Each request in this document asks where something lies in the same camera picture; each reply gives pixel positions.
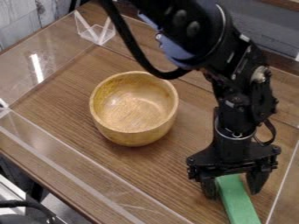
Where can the clear acrylic corner bracket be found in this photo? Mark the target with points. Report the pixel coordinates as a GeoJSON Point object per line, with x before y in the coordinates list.
{"type": "Point", "coordinates": [99, 34]}

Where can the brown wooden bowl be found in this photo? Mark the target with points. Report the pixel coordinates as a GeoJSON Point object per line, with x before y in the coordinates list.
{"type": "Point", "coordinates": [134, 108]}

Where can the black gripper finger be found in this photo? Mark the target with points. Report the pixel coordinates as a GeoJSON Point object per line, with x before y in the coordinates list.
{"type": "Point", "coordinates": [256, 179]}
{"type": "Point", "coordinates": [210, 187]}

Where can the green rectangular block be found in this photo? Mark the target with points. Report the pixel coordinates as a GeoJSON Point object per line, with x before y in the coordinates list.
{"type": "Point", "coordinates": [236, 202]}

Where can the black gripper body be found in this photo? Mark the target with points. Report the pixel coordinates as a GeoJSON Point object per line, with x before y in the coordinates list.
{"type": "Point", "coordinates": [232, 155]}

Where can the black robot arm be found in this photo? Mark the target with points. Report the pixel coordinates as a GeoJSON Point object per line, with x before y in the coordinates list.
{"type": "Point", "coordinates": [202, 41]}

